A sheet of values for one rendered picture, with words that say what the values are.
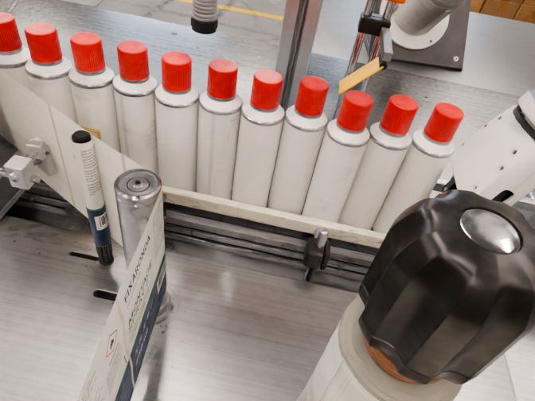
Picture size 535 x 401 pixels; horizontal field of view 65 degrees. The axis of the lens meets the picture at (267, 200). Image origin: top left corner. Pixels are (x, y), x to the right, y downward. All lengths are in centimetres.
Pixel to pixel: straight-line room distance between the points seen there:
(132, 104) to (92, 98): 5
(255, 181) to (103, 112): 20
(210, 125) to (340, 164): 16
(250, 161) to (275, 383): 25
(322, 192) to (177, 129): 19
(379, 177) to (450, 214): 32
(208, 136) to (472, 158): 32
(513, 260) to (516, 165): 30
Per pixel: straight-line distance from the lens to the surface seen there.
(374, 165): 52
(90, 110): 56
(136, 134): 55
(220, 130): 51
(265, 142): 50
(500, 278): 21
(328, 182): 52
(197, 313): 50
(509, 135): 54
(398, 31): 126
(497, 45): 160
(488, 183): 52
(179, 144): 54
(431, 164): 53
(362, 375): 29
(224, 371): 47
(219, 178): 56
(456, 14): 136
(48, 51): 56
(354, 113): 48
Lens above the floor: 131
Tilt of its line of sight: 44 degrees down
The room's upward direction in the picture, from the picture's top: 11 degrees clockwise
